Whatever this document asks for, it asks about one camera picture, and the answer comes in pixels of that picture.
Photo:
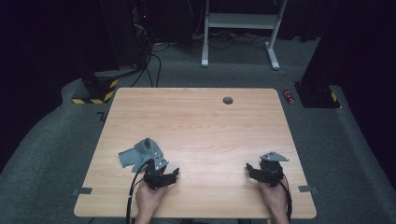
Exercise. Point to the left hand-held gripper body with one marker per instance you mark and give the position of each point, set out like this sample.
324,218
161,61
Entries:
155,174

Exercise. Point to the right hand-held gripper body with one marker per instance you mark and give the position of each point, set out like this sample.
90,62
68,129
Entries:
271,169

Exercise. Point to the grey cloth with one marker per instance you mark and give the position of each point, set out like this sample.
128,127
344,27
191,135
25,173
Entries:
138,154

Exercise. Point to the person's left hand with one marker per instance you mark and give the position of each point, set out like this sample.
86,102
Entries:
148,199

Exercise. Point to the person's right hand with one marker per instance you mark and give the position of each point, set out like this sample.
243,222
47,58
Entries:
275,199

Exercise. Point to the grey tape strip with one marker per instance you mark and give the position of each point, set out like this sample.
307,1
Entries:
308,189
82,191

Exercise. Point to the grey table grommet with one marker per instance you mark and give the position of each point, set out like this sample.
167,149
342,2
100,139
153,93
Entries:
228,100

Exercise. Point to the red can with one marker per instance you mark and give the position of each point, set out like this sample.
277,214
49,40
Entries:
288,96

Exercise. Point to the black stand base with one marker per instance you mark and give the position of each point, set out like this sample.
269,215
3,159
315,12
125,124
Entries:
316,96

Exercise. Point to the black yellow striped base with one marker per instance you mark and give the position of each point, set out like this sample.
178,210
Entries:
99,88

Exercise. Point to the dark equipment rack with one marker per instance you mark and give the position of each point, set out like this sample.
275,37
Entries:
127,34

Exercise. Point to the white metal stand frame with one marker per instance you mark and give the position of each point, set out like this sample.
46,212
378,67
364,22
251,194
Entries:
239,21

